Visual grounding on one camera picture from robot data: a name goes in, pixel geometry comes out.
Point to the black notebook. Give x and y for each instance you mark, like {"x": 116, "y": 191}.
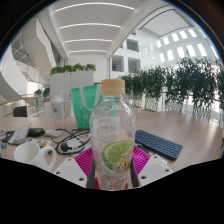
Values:
{"x": 6, "y": 136}

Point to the clear shaker bottle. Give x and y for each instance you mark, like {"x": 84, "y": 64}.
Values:
{"x": 59, "y": 111}

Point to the row of green hedge plants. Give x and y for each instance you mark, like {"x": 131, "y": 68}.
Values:
{"x": 186, "y": 86}

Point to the white cabinet with plants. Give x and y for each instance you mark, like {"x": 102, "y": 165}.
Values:
{"x": 70, "y": 81}

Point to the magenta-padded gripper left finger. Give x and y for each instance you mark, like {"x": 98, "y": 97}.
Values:
{"x": 71, "y": 171}

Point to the black chair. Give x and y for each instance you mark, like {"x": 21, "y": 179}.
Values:
{"x": 20, "y": 111}

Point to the colourful sticker sheet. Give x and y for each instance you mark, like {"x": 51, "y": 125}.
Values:
{"x": 40, "y": 142}

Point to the brown-framed tablet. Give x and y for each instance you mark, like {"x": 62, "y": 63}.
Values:
{"x": 20, "y": 133}

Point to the dark blue keyboard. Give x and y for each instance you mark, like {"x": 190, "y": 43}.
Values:
{"x": 159, "y": 145}

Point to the green tote bag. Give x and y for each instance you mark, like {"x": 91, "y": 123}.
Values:
{"x": 81, "y": 106}

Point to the small potted plant box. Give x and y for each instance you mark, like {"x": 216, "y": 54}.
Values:
{"x": 45, "y": 95}

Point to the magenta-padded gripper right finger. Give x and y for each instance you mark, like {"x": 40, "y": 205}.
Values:
{"x": 153, "y": 170}

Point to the white mug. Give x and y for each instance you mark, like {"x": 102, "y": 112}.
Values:
{"x": 28, "y": 154}

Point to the white power adapter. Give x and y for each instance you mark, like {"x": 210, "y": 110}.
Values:
{"x": 53, "y": 133}

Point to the black charger block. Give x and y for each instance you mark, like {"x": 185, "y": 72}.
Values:
{"x": 36, "y": 132}

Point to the ceiling light strips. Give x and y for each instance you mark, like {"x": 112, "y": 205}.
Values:
{"x": 90, "y": 25}

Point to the clear lime-label drink bottle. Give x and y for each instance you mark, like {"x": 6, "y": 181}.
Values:
{"x": 111, "y": 133}

